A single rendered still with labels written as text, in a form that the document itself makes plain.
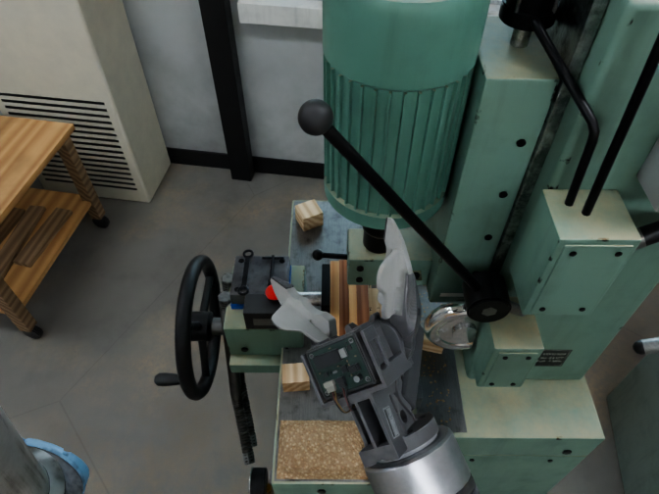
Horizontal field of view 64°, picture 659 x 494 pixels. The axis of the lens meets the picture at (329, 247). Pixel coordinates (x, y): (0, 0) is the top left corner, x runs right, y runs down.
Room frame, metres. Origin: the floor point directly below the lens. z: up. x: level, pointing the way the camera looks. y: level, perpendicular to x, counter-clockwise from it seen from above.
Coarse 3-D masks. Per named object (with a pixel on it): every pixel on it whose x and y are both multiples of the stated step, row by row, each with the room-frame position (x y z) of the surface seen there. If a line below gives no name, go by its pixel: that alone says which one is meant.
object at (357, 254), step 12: (360, 228) 0.60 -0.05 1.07; (348, 240) 0.57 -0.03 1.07; (360, 240) 0.57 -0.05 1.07; (408, 240) 0.57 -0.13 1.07; (420, 240) 0.57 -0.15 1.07; (348, 252) 0.55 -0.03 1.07; (360, 252) 0.55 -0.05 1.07; (372, 252) 0.55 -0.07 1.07; (408, 252) 0.55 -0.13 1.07; (420, 252) 0.55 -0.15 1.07; (348, 264) 0.53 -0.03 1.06; (360, 264) 0.53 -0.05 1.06; (372, 264) 0.53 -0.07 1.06; (420, 264) 0.53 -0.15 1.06; (348, 276) 0.53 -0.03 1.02; (360, 276) 0.53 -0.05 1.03; (372, 276) 0.53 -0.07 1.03
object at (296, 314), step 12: (276, 288) 0.33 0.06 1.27; (288, 288) 0.33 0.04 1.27; (288, 300) 0.32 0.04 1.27; (300, 300) 0.31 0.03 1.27; (276, 312) 0.29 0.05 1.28; (288, 312) 0.30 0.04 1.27; (300, 312) 0.30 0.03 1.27; (312, 312) 0.30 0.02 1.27; (324, 312) 0.30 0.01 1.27; (276, 324) 0.27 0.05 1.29; (288, 324) 0.28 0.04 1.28; (300, 324) 0.28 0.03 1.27; (312, 324) 0.29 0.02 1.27; (324, 324) 0.29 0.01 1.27; (312, 336) 0.27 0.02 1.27; (324, 336) 0.27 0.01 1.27
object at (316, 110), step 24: (312, 120) 0.41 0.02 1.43; (336, 144) 0.42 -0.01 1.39; (360, 168) 0.42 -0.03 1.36; (384, 192) 0.42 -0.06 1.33; (408, 216) 0.42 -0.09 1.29; (432, 240) 0.42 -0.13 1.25; (456, 264) 0.42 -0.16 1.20; (480, 288) 0.42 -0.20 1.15; (504, 288) 0.42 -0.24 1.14; (480, 312) 0.40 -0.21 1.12; (504, 312) 0.40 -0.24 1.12
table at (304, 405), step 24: (336, 216) 0.79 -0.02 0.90; (312, 240) 0.72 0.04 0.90; (336, 240) 0.72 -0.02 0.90; (312, 264) 0.66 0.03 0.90; (312, 288) 0.60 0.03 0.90; (240, 360) 0.46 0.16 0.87; (264, 360) 0.46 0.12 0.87; (288, 360) 0.44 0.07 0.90; (288, 408) 0.36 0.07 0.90; (312, 408) 0.36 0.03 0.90; (336, 408) 0.36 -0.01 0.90; (288, 480) 0.24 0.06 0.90; (312, 480) 0.24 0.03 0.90; (336, 480) 0.24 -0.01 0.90; (360, 480) 0.24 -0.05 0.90
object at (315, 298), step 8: (328, 264) 0.58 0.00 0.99; (328, 272) 0.56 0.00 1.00; (328, 280) 0.55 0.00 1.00; (328, 288) 0.53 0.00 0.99; (304, 296) 0.54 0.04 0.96; (312, 296) 0.54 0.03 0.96; (320, 296) 0.54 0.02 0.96; (328, 296) 0.51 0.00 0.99; (312, 304) 0.53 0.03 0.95; (320, 304) 0.53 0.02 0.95; (328, 304) 0.50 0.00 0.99; (328, 312) 0.49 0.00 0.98
